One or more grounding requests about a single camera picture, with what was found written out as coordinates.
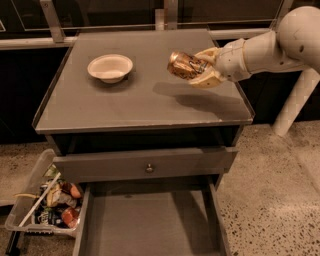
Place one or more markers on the red snack packet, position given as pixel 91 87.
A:
pixel 70 217

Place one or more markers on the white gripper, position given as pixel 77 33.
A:
pixel 232 61

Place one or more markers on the white paper bowl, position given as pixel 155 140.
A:
pixel 111 68

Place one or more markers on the grey drawer cabinet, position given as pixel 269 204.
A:
pixel 148 110

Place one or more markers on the metal railing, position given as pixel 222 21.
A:
pixel 231 34

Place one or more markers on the orange round fruit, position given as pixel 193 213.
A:
pixel 75 192

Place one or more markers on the clear plastic bin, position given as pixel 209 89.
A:
pixel 42 174

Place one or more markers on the open grey middle drawer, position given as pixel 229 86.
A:
pixel 156 217

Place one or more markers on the beige crumpled wrapper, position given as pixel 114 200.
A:
pixel 57 197

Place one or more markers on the grey top drawer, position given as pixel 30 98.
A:
pixel 130 165

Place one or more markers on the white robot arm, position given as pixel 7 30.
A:
pixel 293 46

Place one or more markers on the white stick in bin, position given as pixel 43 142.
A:
pixel 36 204

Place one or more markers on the round metal drawer knob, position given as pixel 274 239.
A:
pixel 149 168

